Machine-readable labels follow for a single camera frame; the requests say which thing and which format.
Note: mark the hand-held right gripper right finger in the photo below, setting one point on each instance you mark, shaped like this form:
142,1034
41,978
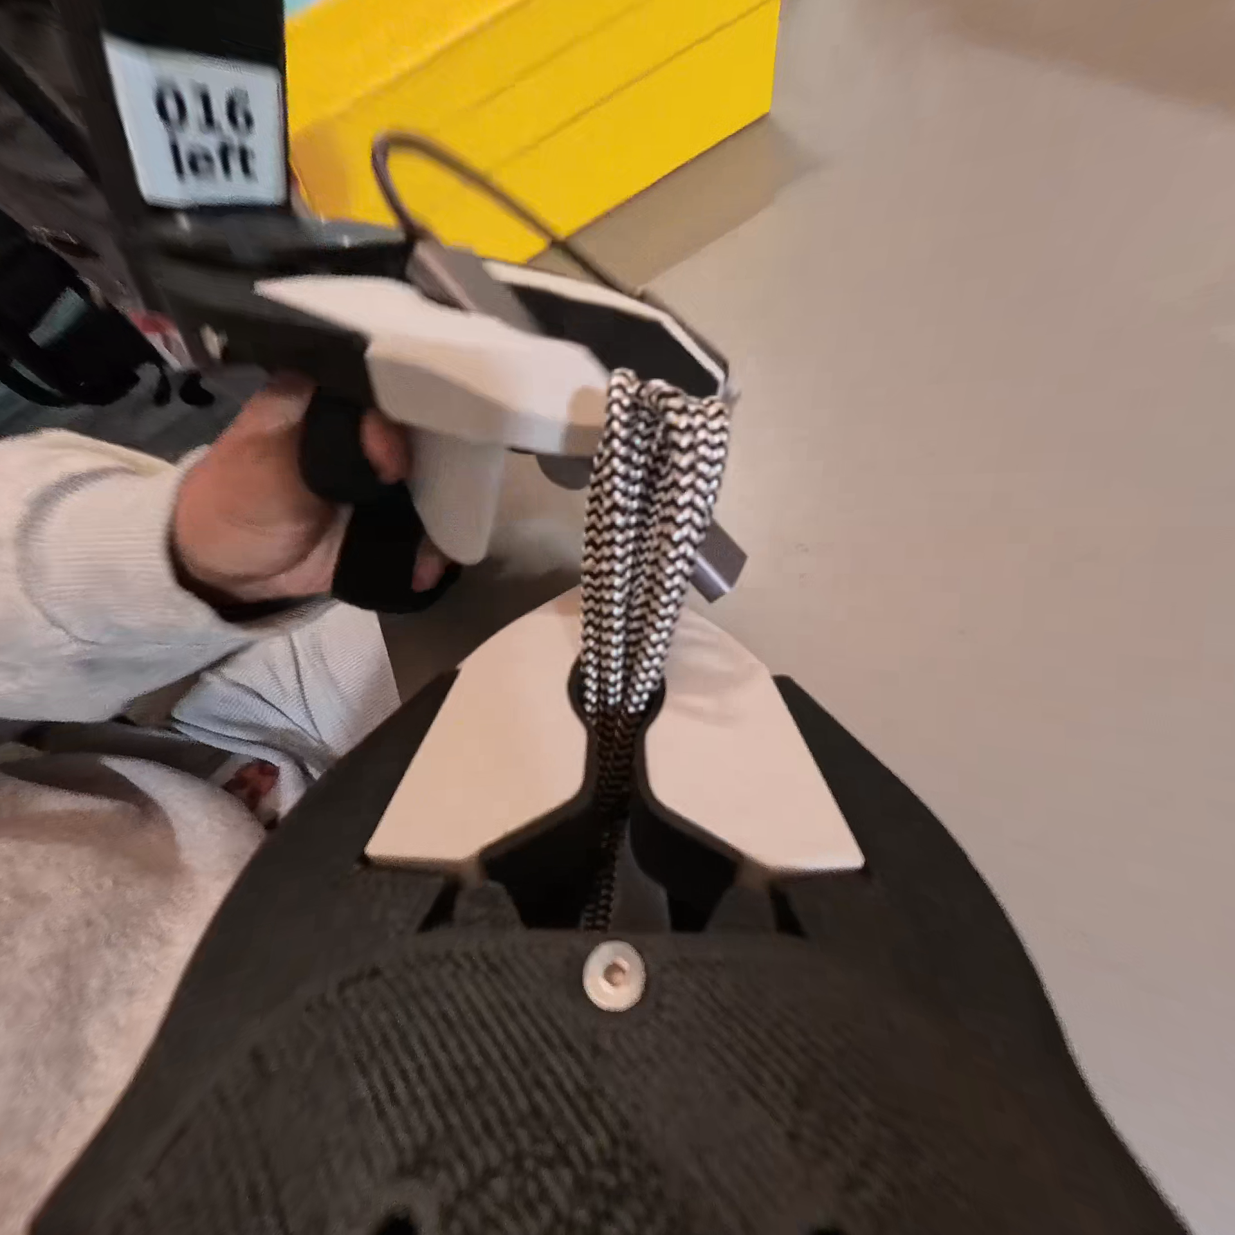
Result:
743,762

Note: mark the grey usb hub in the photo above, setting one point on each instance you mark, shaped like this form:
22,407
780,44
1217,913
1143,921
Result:
460,279

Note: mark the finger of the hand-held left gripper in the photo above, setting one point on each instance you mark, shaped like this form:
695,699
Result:
638,332
464,377

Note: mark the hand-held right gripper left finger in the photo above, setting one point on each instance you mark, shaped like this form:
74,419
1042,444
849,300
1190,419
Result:
502,753

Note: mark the person's left forearm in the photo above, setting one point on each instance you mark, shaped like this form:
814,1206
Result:
88,579

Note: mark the person's left hand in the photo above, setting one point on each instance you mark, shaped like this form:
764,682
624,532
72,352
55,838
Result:
251,501

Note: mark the yellow plastic bin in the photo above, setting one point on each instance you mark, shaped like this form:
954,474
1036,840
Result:
532,106

